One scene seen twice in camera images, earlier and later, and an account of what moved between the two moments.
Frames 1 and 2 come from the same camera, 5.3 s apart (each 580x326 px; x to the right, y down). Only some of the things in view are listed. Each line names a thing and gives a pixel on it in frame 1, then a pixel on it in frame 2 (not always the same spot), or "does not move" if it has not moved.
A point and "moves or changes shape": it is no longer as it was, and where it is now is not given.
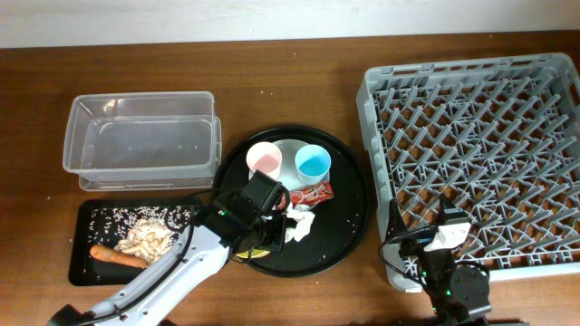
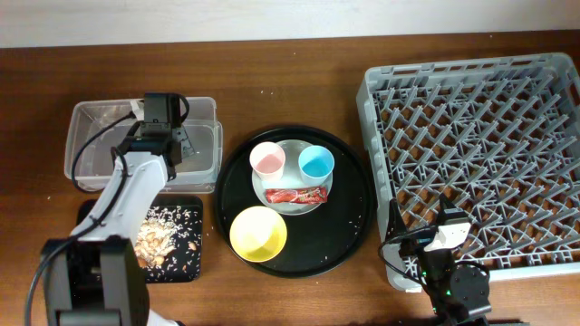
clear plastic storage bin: x=143 y=140 does not move
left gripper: x=275 y=243 -> x=183 y=137
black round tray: x=339 y=222 does not move
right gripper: x=398 y=222 does not move
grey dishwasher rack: x=500 y=137 does not move
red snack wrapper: x=306 y=197 moves or changes shape
